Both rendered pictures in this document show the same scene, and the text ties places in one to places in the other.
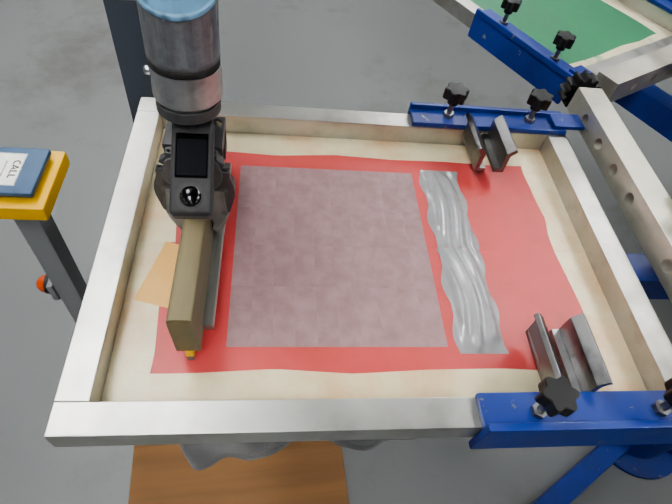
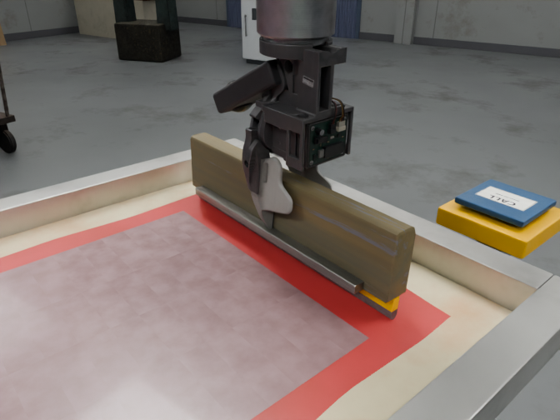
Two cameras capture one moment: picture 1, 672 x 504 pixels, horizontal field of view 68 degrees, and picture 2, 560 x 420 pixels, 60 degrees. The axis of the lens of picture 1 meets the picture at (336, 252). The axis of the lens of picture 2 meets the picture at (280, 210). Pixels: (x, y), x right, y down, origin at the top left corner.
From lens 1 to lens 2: 92 cm
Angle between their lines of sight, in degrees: 97
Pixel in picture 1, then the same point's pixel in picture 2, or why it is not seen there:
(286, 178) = (287, 361)
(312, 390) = (89, 219)
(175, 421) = (171, 157)
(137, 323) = not seen: hidden behind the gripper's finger
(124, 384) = not seen: hidden behind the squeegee
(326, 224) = (168, 334)
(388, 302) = (29, 298)
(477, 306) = not seen: outside the picture
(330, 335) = (92, 248)
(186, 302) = (204, 138)
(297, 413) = (88, 181)
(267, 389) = (129, 207)
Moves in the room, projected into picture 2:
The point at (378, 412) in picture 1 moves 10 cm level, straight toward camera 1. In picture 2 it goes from (17, 200) to (41, 171)
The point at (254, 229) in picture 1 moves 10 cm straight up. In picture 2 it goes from (253, 282) to (251, 200)
